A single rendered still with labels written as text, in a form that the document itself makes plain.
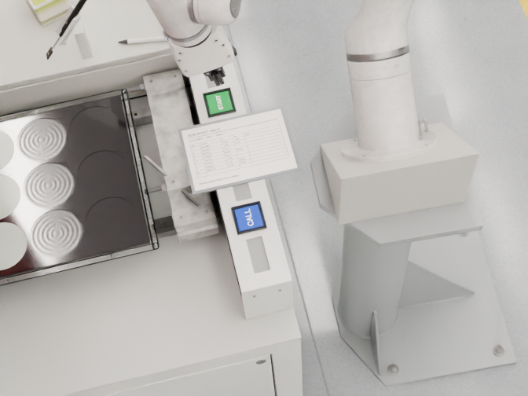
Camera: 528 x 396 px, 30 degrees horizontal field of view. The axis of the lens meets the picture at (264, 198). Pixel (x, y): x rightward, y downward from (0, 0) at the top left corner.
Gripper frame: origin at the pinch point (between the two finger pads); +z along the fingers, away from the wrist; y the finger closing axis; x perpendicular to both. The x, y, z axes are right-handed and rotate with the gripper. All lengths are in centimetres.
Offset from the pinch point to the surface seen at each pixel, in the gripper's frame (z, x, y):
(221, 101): 9.8, 0.0, -1.8
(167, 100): 15.9, 8.8, -13.6
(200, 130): 8.8, -5.3, -7.1
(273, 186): 107, 29, -8
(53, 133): 9.1, 5.7, -36.7
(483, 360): 114, -37, 34
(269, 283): 10.2, -39.4, -1.7
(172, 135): 15.8, 0.2, -14.3
